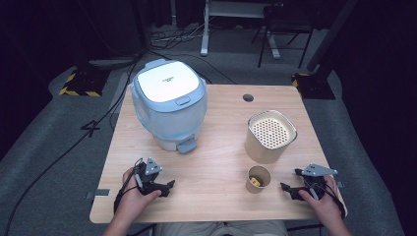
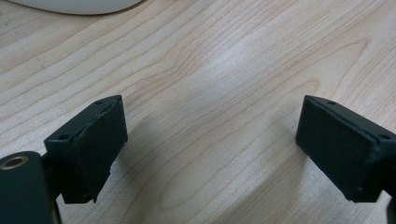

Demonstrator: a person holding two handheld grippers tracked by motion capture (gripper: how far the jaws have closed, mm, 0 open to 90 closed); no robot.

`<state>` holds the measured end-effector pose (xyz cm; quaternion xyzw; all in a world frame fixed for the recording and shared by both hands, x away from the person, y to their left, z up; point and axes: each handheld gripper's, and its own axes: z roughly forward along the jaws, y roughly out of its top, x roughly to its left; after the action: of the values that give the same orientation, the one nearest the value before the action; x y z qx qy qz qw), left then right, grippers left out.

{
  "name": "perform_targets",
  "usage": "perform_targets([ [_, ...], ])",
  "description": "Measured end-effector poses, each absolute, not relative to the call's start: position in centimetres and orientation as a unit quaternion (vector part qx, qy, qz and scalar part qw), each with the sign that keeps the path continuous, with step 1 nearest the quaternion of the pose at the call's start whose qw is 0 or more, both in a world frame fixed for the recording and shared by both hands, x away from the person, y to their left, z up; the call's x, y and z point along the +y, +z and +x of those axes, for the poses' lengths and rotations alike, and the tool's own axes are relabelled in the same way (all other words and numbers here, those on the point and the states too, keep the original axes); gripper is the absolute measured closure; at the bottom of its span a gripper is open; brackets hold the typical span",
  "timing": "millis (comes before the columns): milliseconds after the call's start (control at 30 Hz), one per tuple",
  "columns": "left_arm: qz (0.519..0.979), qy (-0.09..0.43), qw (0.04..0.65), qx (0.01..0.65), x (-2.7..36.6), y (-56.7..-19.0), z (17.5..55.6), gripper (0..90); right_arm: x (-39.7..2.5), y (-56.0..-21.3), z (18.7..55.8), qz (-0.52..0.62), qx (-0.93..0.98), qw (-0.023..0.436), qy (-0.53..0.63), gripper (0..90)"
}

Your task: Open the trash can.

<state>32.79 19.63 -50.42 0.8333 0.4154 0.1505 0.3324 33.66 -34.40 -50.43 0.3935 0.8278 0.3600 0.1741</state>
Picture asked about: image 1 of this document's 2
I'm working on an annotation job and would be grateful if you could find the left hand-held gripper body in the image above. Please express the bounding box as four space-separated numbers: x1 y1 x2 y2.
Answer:
133 157 163 197

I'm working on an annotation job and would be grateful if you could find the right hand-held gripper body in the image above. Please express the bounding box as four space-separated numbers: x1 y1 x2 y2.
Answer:
293 163 339 201

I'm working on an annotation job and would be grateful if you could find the brown paper cup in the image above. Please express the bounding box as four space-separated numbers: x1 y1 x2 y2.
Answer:
245 164 272 195

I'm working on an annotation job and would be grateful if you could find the beige container with perforated strainer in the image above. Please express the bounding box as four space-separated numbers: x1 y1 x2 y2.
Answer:
244 109 298 165

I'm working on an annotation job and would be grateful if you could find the white and blue pedal bin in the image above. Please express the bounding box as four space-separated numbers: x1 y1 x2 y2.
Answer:
130 58 209 155

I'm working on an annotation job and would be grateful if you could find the person's right hand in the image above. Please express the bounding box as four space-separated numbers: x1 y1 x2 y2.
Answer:
297 175 344 228

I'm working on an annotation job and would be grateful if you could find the person's left hand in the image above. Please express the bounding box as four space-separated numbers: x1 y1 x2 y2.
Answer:
121 167 163 220

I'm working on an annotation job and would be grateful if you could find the black yellow striped stand base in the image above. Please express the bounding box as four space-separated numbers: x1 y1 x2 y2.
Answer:
290 72 337 101
58 66 111 98

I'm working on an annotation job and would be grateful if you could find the black chair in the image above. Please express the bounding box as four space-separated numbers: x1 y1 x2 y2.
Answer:
250 1 315 69

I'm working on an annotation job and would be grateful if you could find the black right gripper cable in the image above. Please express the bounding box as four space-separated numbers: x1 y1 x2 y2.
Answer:
323 184 347 220

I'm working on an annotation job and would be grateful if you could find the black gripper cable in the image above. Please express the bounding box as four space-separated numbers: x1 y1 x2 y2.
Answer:
323 184 347 220
113 157 146 214

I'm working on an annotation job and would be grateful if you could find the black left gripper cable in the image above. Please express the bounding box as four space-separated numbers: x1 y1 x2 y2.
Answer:
113 157 146 214

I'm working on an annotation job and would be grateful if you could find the long black floor cable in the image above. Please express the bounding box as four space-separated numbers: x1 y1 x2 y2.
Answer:
3 48 147 236

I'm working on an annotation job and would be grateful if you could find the bundle of floor cables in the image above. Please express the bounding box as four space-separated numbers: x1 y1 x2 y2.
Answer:
149 22 214 44

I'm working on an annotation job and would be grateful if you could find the dark slanted stand post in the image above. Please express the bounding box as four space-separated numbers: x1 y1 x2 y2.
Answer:
305 0 359 74

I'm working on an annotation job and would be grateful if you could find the white desk frame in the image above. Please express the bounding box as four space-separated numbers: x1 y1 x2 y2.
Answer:
200 0 283 61

